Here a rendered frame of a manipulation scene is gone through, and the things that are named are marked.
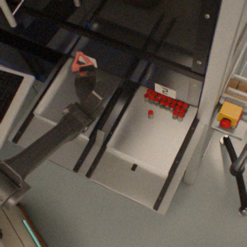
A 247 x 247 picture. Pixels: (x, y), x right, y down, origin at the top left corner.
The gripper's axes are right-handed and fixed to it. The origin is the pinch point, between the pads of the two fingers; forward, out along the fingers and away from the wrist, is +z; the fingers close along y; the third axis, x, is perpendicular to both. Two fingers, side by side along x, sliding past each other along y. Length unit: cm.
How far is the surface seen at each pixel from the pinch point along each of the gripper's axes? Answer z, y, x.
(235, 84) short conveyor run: -1, 27, 60
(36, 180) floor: 22, 130, -34
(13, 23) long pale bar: 28.9, 6.8, -20.3
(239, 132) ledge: -19, 34, 57
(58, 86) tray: 20.9, 38.3, -8.8
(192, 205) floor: -17, 123, 54
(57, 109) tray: 10.5, 39.4, -11.2
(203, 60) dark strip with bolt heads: -11.4, -6.1, 36.8
